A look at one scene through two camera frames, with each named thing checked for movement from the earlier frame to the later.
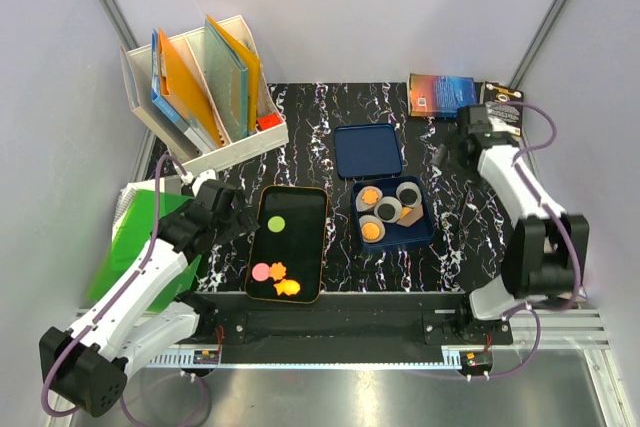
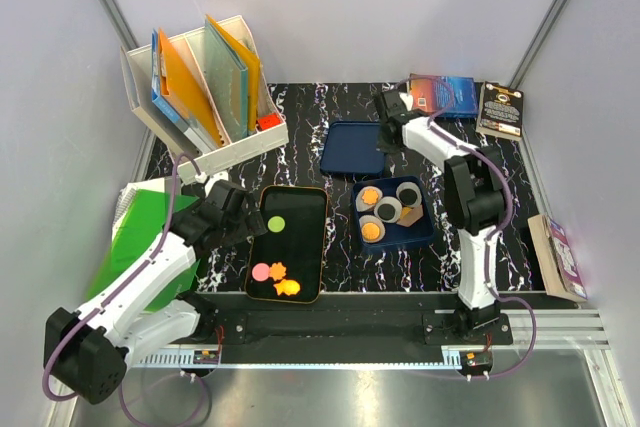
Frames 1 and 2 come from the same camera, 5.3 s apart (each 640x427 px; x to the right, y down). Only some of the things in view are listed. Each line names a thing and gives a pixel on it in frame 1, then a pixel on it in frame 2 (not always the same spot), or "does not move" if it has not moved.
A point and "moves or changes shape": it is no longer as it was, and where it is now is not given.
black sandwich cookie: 386,211 does not move
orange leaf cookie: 370,196 does not move
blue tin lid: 366,150 moves or changes shape
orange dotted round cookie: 370,230 does not move
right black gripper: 441,153 → 384,145
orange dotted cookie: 405,211 does not move
